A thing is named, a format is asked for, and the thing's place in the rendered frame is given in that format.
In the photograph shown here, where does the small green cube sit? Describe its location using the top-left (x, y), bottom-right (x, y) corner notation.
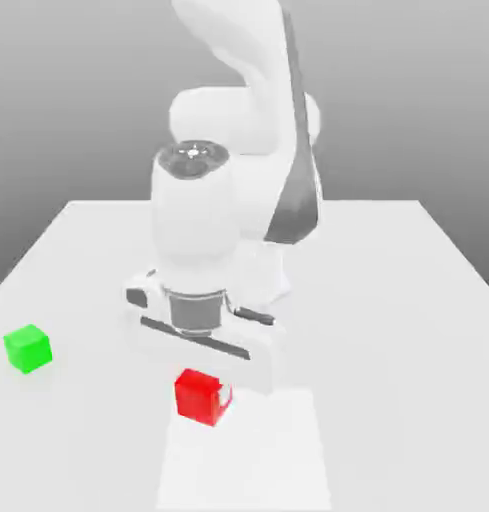
top-left (2, 323), bottom-right (54, 376)

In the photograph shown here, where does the small red cube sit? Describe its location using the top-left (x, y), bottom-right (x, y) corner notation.
top-left (173, 367), bottom-right (234, 428)

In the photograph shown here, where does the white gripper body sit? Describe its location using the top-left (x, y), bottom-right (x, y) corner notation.
top-left (123, 306), bottom-right (288, 396)

